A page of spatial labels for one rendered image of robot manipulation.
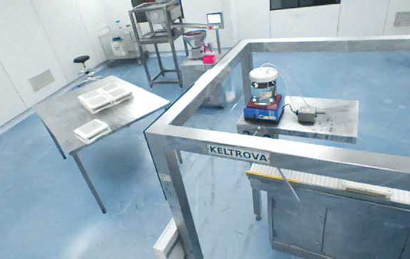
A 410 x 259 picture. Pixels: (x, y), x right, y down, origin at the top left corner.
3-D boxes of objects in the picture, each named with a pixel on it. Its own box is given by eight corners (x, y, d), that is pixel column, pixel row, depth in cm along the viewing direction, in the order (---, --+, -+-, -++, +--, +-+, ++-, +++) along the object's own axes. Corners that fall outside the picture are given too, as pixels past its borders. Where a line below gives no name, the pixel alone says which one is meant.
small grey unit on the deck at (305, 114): (292, 120, 152) (292, 111, 148) (294, 114, 157) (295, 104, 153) (315, 123, 146) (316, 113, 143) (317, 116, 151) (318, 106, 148)
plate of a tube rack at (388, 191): (341, 186, 157) (342, 184, 156) (344, 160, 175) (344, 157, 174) (392, 196, 147) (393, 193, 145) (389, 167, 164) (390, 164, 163)
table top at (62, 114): (33, 108, 343) (32, 106, 341) (113, 77, 397) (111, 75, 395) (70, 155, 240) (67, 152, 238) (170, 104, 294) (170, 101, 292)
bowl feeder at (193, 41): (183, 61, 423) (178, 37, 403) (191, 53, 451) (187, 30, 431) (213, 60, 407) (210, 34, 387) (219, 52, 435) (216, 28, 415)
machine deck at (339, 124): (236, 129, 160) (235, 123, 158) (255, 98, 188) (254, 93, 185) (356, 144, 133) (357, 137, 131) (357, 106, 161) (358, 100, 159)
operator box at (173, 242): (166, 279, 132) (152, 247, 118) (183, 249, 144) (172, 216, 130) (176, 284, 129) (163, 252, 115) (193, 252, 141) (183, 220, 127)
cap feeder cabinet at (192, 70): (188, 109, 453) (178, 65, 412) (198, 93, 497) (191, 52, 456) (224, 110, 432) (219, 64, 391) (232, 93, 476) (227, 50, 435)
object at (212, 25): (211, 55, 427) (205, 13, 394) (213, 53, 435) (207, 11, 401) (225, 55, 420) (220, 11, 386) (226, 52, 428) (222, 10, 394)
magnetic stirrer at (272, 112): (242, 121, 159) (241, 107, 154) (253, 103, 175) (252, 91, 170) (277, 124, 150) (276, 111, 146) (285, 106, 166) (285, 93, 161)
